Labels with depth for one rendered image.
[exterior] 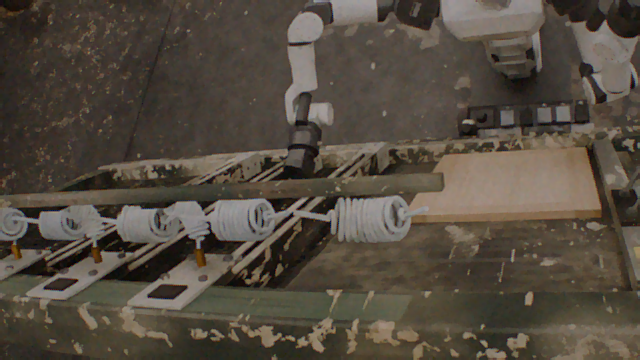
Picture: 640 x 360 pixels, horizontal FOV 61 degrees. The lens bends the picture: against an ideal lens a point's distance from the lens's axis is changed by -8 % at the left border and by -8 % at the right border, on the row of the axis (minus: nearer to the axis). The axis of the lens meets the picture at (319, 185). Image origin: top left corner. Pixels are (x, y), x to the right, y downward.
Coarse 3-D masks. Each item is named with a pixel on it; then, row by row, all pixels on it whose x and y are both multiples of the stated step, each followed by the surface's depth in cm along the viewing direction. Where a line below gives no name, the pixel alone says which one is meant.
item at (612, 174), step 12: (600, 144) 157; (600, 156) 146; (612, 156) 144; (600, 168) 141; (612, 168) 134; (612, 180) 125; (624, 180) 124; (612, 204) 114; (612, 216) 114; (624, 228) 99; (636, 228) 98; (624, 240) 94; (636, 240) 93; (624, 252) 95; (636, 264) 84; (636, 276) 81; (636, 288) 80
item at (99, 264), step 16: (320, 160) 197; (272, 176) 166; (288, 176) 174; (48, 208) 96; (64, 208) 96; (80, 208) 100; (208, 208) 143; (96, 224) 103; (208, 224) 134; (224, 224) 140; (96, 240) 104; (176, 240) 123; (192, 240) 128; (208, 240) 134; (96, 256) 103; (112, 256) 106; (128, 256) 105; (144, 256) 115; (160, 256) 117; (176, 256) 122; (64, 272) 100; (80, 272) 100; (96, 272) 98; (112, 272) 104; (128, 272) 108; (144, 272) 112; (160, 272) 117; (80, 288) 93
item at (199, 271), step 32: (352, 160) 170; (384, 160) 184; (192, 224) 93; (288, 224) 121; (320, 224) 134; (192, 256) 98; (224, 256) 96; (256, 256) 106; (288, 256) 118; (192, 288) 86
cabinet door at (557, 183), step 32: (448, 160) 175; (480, 160) 170; (512, 160) 165; (544, 160) 159; (576, 160) 153; (448, 192) 145; (480, 192) 140; (512, 192) 136; (544, 192) 133; (576, 192) 128
